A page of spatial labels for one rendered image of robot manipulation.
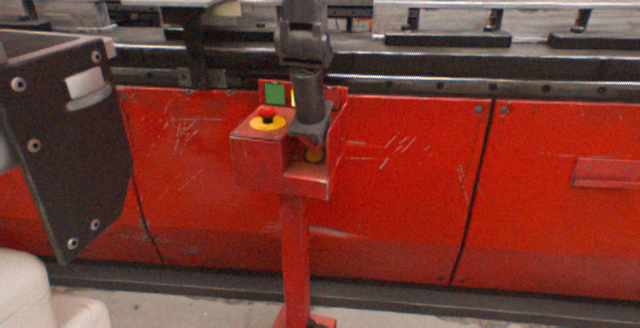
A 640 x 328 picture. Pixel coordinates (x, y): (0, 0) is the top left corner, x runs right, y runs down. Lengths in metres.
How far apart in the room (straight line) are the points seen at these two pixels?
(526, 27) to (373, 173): 0.53
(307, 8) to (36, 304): 0.48
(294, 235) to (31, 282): 0.63
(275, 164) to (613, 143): 0.83
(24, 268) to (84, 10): 0.99
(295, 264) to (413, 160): 0.41
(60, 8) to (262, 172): 0.78
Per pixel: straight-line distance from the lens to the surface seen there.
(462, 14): 1.12
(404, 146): 1.08
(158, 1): 0.93
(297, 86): 0.70
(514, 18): 1.16
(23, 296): 0.41
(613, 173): 1.27
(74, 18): 1.34
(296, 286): 1.06
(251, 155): 0.80
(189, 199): 1.28
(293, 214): 0.91
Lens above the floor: 1.12
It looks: 28 degrees down
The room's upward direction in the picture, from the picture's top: straight up
